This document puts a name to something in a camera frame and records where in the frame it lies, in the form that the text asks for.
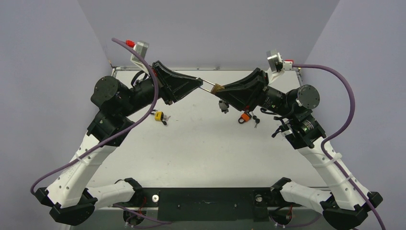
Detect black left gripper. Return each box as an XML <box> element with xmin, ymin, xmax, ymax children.
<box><xmin>119</xmin><ymin>60</ymin><xmax>203</xmax><ymax>117</ymax></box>

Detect orange padlock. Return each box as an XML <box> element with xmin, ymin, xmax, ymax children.
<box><xmin>238</xmin><ymin>112</ymin><xmax>252</xmax><ymax>124</ymax></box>

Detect black keys of orange padlock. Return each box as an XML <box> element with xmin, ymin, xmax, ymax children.
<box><xmin>252</xmin><ymin>115</ymin><xmax>260</xmax><ymax>128</ymax></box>

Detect brass padlock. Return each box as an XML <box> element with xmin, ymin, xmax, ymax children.
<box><xmin>199</xmin><ymin>79</ymin><xmax>225</xmax><ymax>95</ymax></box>

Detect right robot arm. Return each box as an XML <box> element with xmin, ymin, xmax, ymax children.
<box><xmin>211</xmin><ymin>69</ymin><xmax>383</xmax><ymax>230</ymax></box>

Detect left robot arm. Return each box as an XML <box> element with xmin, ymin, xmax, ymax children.
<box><xmin>34</xmin><ymin>61</ymin><xmax>203</xmax><ymax>226</ymax></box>

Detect yellow padlock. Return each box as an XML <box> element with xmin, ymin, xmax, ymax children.
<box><xmin>154</xmin><ymin>111</ymin><xmax>167</xmax><ymax>126</ymax></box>

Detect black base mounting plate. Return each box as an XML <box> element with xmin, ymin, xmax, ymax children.
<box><xmin>125</xmin><ymin>187</ymin><xmax>289</xmax><ymax>222</ymax></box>

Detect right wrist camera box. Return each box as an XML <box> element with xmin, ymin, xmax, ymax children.
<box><xmin>266</xmin><ymin>50</ymin><xmax>293</xmax><ymax>85</ymax></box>

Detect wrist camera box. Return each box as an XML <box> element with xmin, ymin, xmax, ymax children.
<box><xmin>266</xmin><ymin>50</ymin><xmax>293</xmax><ymax>85</ymax></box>
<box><xmin>130</xmin><ymin>41</ymin><xmax>149</xmax><ymax>69</ymax></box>

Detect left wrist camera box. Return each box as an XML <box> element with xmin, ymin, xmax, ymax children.
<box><xmin>130</xmin><ymin>41</ymin><xmax>149</xmax><ymax>69</ymax></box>

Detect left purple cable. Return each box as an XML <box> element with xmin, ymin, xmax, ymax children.
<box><xmin>30</xmin><ymin>37</ymin><xmax>159</xmax><ymax>195</ymax></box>

